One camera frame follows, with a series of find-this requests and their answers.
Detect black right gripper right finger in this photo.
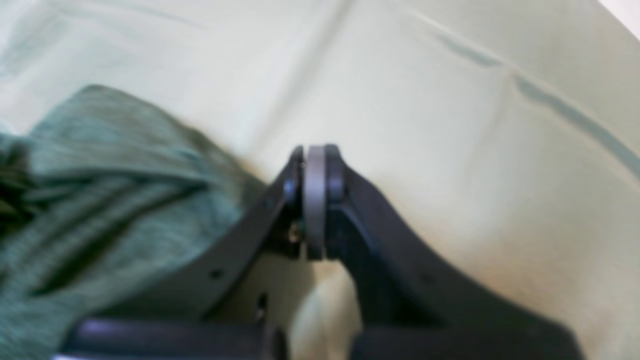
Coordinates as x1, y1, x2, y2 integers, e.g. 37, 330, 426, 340
302, 145, 585, 360

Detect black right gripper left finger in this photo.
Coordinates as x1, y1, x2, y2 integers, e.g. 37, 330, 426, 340
53, 146, 304, 360

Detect green T-shirt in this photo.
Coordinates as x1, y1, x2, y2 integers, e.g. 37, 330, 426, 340
0, 85, 266, 360

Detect light green table cloth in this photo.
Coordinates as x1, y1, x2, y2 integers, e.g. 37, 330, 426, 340
1, 0, 639, 360

